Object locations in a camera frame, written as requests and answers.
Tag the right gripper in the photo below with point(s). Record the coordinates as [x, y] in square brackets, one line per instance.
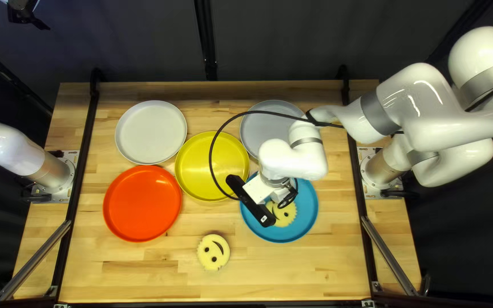
[268, 192]

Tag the yellow smiling face sponge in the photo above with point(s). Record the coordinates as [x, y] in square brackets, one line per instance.
[213, 252]
[285, 218]

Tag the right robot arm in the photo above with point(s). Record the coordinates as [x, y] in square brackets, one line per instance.
[422, 107]

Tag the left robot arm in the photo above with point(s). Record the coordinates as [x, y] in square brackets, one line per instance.
[11, 149]

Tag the teal round plate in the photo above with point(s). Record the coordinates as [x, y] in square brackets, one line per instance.
[304, 222]

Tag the yellow round plate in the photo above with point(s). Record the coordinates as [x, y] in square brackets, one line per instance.
[195, 167]

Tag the orange round plate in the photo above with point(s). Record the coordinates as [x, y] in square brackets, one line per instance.
[142, 203]

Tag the pale grey round plate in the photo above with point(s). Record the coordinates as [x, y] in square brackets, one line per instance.
[150, 132]

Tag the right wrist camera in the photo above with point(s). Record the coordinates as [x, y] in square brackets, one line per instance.
[250, 201]

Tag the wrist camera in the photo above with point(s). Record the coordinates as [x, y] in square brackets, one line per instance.
[24, 17]
[250, 201]

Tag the black frame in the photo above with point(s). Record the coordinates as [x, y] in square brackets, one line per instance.
[84, 141]

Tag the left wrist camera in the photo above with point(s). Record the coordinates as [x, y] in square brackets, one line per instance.
[24, 17]

